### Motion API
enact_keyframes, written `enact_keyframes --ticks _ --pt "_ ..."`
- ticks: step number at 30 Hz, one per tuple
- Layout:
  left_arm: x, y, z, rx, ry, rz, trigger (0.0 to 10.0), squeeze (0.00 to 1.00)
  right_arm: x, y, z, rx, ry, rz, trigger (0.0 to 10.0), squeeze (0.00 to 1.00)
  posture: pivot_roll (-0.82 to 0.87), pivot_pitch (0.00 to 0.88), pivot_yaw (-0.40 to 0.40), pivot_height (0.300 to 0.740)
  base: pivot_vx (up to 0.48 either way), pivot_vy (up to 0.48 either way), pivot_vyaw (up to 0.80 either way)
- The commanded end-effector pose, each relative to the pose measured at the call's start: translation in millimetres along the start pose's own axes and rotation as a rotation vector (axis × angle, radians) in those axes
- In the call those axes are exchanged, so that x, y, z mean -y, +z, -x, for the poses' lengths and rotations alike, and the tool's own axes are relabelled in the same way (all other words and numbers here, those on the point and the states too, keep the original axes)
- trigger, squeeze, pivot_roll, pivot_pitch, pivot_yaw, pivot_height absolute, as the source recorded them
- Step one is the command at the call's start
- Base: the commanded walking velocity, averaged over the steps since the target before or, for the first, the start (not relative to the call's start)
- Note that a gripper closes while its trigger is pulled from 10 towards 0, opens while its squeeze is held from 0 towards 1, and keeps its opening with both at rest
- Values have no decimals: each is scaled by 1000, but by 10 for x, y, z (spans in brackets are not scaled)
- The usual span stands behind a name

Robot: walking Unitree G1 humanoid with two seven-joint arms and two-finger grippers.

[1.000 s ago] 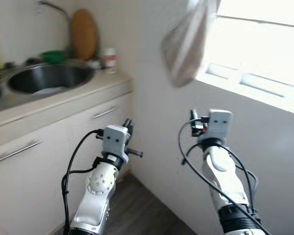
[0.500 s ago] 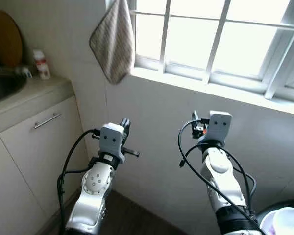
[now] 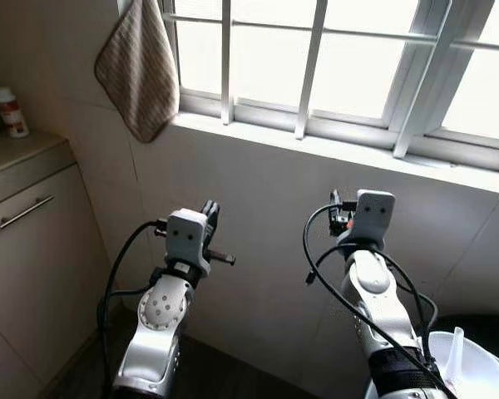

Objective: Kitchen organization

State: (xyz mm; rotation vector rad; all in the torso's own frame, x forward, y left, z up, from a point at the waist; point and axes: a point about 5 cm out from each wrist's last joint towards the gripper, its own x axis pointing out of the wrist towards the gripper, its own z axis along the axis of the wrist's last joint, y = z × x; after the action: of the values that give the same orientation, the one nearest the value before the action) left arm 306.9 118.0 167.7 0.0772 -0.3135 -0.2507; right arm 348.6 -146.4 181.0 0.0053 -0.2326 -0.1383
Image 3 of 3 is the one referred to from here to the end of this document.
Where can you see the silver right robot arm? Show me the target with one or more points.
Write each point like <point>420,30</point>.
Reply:
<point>374,291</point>

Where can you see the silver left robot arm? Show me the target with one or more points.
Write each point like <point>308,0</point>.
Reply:
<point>154,332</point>

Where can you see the beige kitchen cabinet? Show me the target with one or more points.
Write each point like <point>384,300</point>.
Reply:
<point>41,274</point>

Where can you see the white barred window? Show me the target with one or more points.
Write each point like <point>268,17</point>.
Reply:
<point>316,125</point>

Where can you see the brown striped cloth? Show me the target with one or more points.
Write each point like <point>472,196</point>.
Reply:
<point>137,75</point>

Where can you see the white ceramic spoon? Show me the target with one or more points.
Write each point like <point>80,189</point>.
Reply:
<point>456,353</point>

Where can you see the small white bowl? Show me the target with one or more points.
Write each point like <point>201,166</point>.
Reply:
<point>482,374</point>

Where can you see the white bottle red label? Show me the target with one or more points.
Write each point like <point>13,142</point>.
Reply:
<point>12,116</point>

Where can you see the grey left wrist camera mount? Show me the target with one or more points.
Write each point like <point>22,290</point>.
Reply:
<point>187,237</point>

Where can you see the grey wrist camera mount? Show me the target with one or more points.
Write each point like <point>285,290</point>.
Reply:
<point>374,216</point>
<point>187,237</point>

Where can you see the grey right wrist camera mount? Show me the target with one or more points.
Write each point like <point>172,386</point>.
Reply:
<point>374,216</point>

